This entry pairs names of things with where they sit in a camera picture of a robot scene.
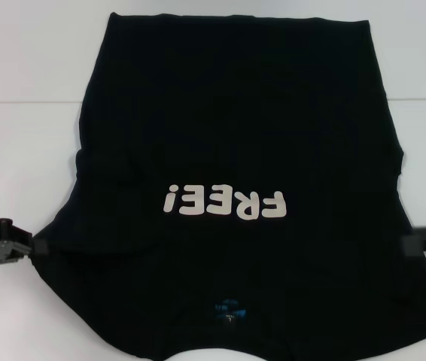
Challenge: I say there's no black T-shirt with FREE! print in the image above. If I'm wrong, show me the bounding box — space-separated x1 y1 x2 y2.
32 11 426 361

